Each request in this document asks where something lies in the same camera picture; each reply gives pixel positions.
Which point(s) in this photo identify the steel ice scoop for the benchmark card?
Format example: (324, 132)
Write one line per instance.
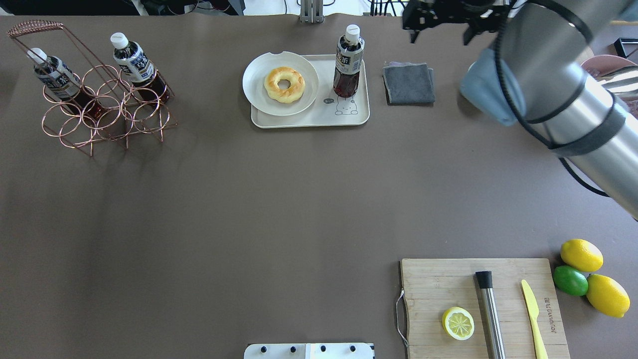
(622, 82)

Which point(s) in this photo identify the white round plate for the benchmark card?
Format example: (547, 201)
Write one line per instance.
(257, 70)

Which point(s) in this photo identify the green lime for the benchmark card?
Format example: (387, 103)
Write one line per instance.
(569, 280)

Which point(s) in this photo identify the yellow plastic knife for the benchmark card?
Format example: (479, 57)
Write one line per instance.
(533, 313)

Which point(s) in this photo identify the aluminium frame post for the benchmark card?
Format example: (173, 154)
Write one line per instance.
(311, 11)

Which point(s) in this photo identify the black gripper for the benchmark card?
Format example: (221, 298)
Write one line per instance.
(471, 5)

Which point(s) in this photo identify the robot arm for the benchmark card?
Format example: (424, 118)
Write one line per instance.
(529, 75)

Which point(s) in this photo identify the half lemon slice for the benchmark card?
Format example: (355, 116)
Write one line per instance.
(458, 323)

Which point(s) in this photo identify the yellow lemon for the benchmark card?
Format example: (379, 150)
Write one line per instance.
(607, 296)
(581, 255)

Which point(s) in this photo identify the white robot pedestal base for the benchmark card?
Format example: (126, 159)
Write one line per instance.
(310, 351)

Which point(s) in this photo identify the steel muddler black tip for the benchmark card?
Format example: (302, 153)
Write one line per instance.
(490, 315)

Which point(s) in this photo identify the bamboo cutting board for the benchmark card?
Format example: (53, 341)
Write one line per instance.
(431, 286)

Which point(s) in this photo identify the lower yellow lemon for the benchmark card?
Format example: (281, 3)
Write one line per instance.
(607, 296)

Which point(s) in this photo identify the upper yellow lemon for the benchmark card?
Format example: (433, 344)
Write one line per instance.
(581, 255)

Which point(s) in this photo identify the glazed donut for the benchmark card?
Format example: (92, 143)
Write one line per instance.
(285, 85)

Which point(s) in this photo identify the copper wire bottle rack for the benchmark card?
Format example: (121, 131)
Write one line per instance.
(125, 115)

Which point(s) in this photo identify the grey folded cloth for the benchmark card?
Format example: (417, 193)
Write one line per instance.
(409, 83)

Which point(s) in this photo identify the pink bowl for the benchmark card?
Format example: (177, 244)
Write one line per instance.
(599, 65)

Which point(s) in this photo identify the cream tray with bear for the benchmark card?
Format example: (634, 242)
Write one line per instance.
(319, 105)

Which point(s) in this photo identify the tea bottle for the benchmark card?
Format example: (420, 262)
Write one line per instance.
(348, 62)
(137, 70)
(64, 85)

